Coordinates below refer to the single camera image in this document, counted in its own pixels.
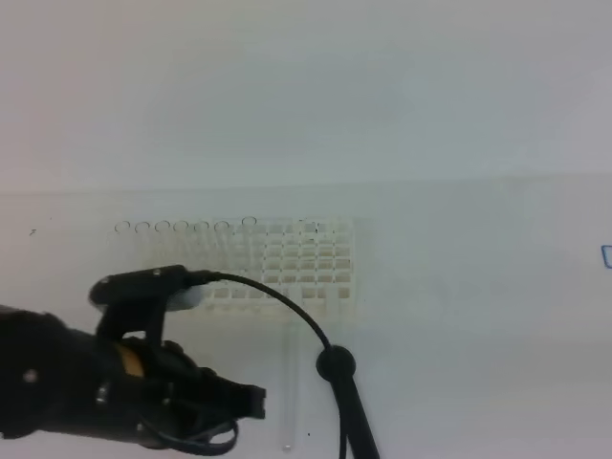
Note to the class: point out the clear test tube in rack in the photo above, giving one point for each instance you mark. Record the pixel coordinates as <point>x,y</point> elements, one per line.
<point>162,233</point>
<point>142,238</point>
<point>250,232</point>
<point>222,234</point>
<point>181,237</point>
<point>123,228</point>
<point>200,231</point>

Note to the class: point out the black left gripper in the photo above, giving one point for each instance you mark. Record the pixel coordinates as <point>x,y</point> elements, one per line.
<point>163,400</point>

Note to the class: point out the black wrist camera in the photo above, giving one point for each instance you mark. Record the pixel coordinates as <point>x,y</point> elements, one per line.
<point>138,301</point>

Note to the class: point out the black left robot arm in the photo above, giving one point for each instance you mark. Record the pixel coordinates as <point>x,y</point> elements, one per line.
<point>61,380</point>

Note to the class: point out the black round-headed stand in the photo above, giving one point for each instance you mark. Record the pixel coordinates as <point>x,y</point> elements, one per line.
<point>337,366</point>

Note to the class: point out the white test tube rack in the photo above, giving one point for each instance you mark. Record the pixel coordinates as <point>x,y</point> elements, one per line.
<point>310,260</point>

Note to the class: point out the clear glass test tube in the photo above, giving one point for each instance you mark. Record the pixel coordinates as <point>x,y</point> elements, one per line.
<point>290,385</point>

